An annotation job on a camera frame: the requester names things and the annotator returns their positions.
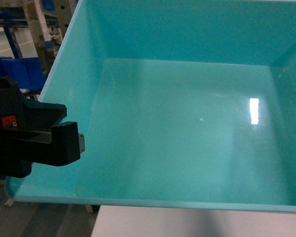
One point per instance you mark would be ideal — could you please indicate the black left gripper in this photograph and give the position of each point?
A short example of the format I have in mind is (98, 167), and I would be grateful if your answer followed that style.
(33, 132)

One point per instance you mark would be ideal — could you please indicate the teal plastic bin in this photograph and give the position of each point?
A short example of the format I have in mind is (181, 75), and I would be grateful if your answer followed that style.
(183, 103)

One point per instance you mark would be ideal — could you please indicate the blue bins far left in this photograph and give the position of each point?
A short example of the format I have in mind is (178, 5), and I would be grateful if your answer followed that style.
(26, 71)

